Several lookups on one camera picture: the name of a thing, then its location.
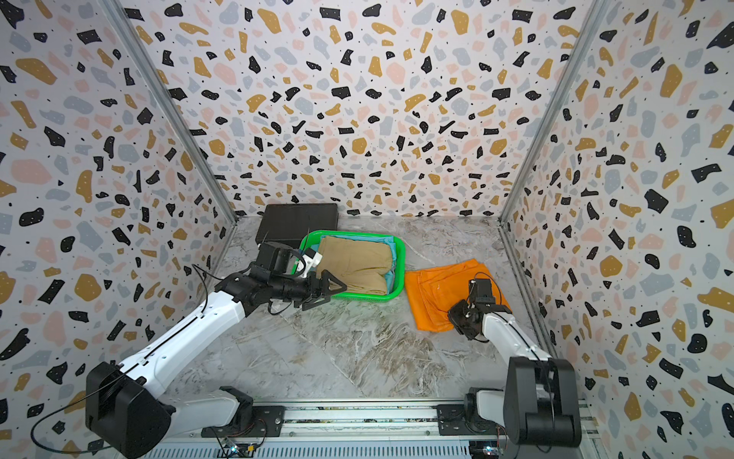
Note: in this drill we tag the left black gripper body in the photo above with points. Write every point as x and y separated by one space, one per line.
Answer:
293 288

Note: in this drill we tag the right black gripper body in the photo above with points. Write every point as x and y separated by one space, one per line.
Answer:
458 314

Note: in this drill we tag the orange pants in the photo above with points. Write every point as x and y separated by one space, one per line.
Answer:
433 292

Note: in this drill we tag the khaki pants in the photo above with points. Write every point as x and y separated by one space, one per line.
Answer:
361 265

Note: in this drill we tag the green plastic basket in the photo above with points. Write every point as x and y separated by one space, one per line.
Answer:
312 242

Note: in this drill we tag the teal pants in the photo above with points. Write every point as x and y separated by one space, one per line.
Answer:
390 242

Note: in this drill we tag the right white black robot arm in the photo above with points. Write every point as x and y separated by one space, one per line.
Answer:
539 405

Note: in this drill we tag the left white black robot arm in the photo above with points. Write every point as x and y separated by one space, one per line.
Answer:
124 405

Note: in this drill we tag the black case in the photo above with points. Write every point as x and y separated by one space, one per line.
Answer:
289 224

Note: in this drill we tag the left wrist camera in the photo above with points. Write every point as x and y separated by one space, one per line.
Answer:
310 259

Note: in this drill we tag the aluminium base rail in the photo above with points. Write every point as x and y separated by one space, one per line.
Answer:
410 428

